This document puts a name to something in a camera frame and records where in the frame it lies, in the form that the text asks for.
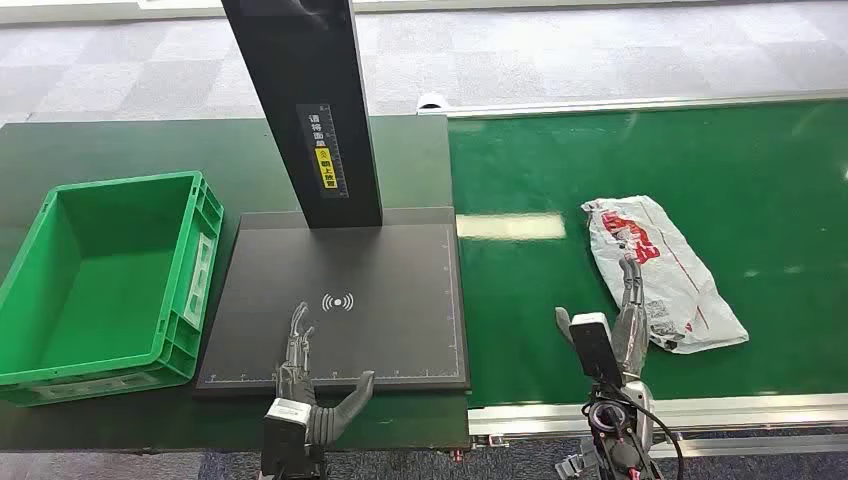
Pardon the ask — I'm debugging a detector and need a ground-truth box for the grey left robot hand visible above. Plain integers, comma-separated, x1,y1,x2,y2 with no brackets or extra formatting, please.
273,301,376,446

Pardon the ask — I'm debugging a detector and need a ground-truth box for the white plastic mailer package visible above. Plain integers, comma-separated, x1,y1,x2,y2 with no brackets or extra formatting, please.
581,195,751,356

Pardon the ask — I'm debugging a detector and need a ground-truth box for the black inbound scanner machine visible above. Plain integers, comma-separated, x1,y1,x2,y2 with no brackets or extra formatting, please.
193,0,472,400

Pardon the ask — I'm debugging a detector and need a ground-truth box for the green conveyor belt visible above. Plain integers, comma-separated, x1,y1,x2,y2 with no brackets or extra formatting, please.
447,99,848,409

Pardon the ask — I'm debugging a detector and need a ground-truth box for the black yellow column label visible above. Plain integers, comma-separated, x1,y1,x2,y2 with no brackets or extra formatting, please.
296,102,350,200

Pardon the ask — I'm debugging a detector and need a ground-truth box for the green plastic crate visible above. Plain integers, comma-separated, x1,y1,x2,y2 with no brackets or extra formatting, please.
0,170,225,408

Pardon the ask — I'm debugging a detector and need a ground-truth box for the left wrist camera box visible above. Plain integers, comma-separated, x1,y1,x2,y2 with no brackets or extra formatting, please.
260,398,313,478

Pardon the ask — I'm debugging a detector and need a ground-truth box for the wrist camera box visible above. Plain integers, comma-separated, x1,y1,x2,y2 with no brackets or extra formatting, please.
260,398,313,478
568,312,625,390

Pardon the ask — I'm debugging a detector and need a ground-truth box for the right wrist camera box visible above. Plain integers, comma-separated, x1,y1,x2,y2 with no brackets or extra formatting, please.
568,312,625,390

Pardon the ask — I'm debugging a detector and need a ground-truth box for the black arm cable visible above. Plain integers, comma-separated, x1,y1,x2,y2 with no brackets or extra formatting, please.
581,390,686,480

